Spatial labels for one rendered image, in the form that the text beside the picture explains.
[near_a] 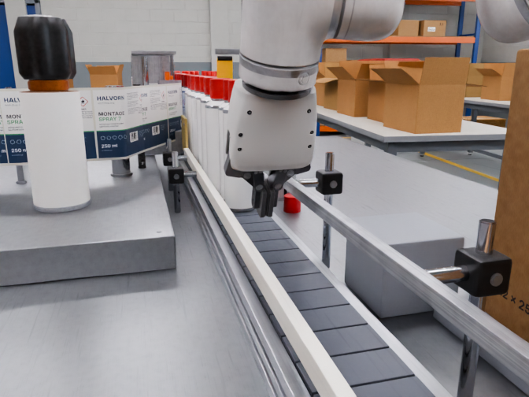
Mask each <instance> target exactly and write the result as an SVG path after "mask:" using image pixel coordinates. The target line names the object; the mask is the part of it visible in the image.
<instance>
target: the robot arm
mask: <svg viewBox="0 0 529 397"><path fill-rule="evenodd" d="M475 6H476V11H477V15H478V18H479V22H480V24H481V26H482V27H483V30H484V31H485V32H486V33H487V34H488V35H489V36H490V37H491V38H492V39H494V40H496V41H498V42H500V43H521V42H524V41H527V40H529V0H475ZM404 8H405V0H242V24H241V39H240V53H239V77H240V78H241V79H237V80H236V81H235V84H234V87H233V89H232V93H231V99H230V104H229V109H228V118H227V126H226V132H225V142H224V146H225V152H226V154H228V155H227V158H226V161H225V163H224V172H225V174H226V176H231V177H237V178H243V179H244V180H245V181H246V182H248V183H249V184H250V185H251V186H252V187H253V190H252V199H251V203H252V207H253V209H257V212H258V215H259V218H261V217H265V215H266V216H268V217H272V213H273V207H277V200H278V194H279V191H280V190H281V189H282V188H283V185H284V184H285V183H286V182H287V181H288V180H289V179H290V178H291V177H292V176H293V175H294V174H296V175H297V174H300V173H305V172H308V171H309V170H310V169H311V165H310V163H311V161H312V159H313V154H314V149H315V142H316V120H317V109H316V88H315V87H314V85H315V83H316V75H317V73H318V71H319V66H318V65H319V61H320V52H321V47H322V44H323V42H324V41H325V40H327V39H342V40H351V41H362V42H371V41H379V40H382V39H385V38H387V37H388V36H390V35H392V34H393V32H394V31H395V30H396V28H397V27H398V25H399V23H400V21H401V18H402V14H403V10H404ZM263 171H269V173H268V178H265V179H264V172H263Z"/></svg>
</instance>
